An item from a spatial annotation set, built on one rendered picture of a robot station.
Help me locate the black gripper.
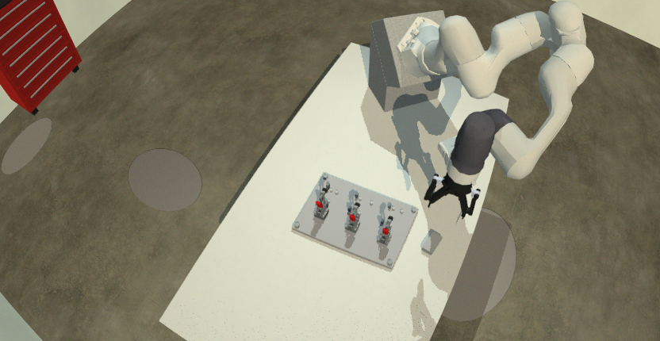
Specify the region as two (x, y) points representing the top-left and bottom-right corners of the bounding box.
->
(424, 173), (481, 226)

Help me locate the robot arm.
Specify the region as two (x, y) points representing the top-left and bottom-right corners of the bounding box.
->
(397, 1), (594, 186)

